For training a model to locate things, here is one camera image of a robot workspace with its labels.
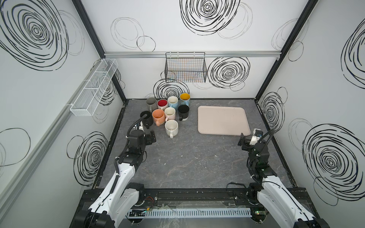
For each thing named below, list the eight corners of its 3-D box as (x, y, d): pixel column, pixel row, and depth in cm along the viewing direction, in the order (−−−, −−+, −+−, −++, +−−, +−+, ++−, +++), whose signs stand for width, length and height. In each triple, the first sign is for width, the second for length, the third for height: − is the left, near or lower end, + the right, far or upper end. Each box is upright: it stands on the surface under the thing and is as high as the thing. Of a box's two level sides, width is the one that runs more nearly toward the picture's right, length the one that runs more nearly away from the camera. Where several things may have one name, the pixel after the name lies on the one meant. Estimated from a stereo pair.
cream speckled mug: (164, 141, 97) (163, 134, 90) (166, 125, 105) (165, 119, 98) (178, 141, 97) (177, 135, 90) (178, 125, 105) (178, 119, 98)
